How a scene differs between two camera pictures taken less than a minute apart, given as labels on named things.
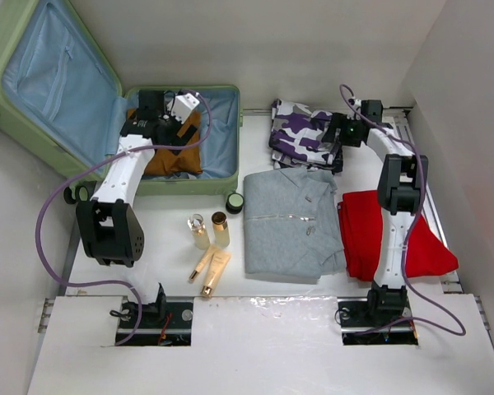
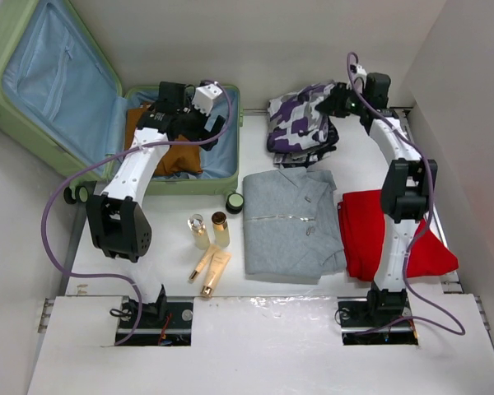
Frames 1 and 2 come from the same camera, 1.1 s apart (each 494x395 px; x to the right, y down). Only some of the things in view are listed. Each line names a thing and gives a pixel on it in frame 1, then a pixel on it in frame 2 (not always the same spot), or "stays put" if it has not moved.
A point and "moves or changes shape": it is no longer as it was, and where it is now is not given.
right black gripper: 339,121 -> 333,104
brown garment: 179,161 stays put
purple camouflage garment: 295,136 moves or changes shape
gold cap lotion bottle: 221,230 stays put
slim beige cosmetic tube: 204,262 stays put
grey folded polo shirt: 292,228 stays put
